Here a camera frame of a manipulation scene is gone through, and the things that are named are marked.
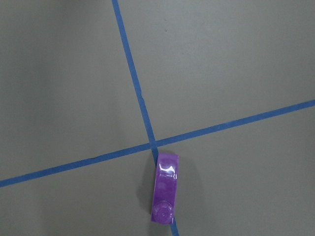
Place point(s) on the purple trapezoid block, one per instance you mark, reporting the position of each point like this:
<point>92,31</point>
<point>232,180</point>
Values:
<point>165,190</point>

